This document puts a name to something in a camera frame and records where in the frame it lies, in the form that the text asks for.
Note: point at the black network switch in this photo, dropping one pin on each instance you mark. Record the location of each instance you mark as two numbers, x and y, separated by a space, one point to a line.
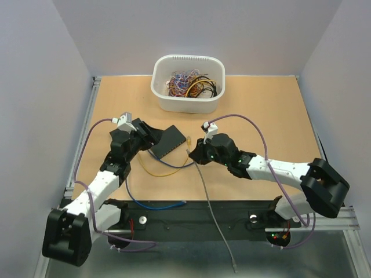
171 138

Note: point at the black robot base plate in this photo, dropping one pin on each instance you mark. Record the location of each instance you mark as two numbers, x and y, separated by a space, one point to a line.
201 221

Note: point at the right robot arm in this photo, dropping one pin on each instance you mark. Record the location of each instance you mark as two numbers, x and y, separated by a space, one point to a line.
322 188

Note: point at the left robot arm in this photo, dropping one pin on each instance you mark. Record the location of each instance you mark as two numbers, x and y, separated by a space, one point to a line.
70 231

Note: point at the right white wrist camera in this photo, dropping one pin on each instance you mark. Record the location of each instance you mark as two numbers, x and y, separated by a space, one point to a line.
210 130

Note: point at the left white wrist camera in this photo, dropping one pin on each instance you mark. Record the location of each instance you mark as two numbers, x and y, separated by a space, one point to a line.
124 122

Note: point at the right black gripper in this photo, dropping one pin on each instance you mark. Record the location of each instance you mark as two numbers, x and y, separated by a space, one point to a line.
198 152

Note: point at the white plastic tub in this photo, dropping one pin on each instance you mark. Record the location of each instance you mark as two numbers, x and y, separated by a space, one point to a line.
188 83

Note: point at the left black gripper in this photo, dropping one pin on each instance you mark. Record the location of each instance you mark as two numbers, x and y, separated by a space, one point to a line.
152 136

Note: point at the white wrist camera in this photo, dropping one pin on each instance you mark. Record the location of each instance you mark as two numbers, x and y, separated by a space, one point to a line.
124 122
210 130

